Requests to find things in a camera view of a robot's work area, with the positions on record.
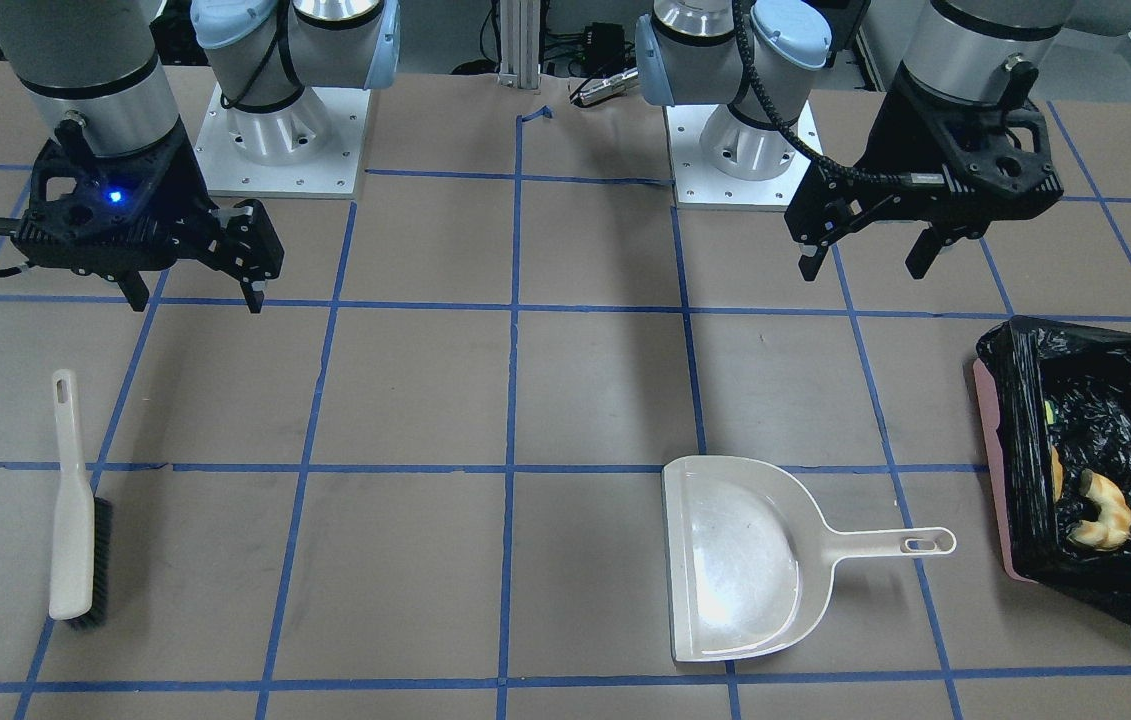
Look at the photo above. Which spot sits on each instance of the brown potato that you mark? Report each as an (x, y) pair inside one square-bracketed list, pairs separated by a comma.
[(1057, 473)]

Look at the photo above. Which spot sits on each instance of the aluminium frame post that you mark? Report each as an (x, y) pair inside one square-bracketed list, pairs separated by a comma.
[(519, 40)]

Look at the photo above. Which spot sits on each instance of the pink bin with black bag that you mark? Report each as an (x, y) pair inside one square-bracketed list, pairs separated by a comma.
[(1086, 372)]

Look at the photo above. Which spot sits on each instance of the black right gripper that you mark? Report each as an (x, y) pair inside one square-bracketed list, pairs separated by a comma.
[(180, 181)]

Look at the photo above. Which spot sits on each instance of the beige hand brush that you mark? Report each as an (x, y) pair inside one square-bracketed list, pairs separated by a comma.
[(82, 522)]

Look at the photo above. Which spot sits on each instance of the beige plastic dustpan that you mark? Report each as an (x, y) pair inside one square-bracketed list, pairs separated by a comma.
[(751, 559)]

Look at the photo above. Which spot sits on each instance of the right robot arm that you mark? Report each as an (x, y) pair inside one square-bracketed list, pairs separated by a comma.
[(96, 61)]

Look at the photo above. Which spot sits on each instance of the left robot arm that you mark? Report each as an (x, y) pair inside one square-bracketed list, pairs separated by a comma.
[(760, 58)]

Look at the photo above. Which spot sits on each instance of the black power adapter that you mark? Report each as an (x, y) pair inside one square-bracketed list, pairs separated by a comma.
[(602, 42)]

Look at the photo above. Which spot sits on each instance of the pale melon slice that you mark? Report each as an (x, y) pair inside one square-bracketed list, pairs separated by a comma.
[(1111, 528)]

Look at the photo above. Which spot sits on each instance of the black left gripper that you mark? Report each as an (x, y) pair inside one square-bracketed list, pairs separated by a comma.
[(893, 139)]

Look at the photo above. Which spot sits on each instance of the silver connector plug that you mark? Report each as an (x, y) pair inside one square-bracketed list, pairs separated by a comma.
[(593, 91)]

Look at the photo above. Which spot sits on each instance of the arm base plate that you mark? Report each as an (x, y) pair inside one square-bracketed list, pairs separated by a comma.
[(721, 163), (315, 149)]

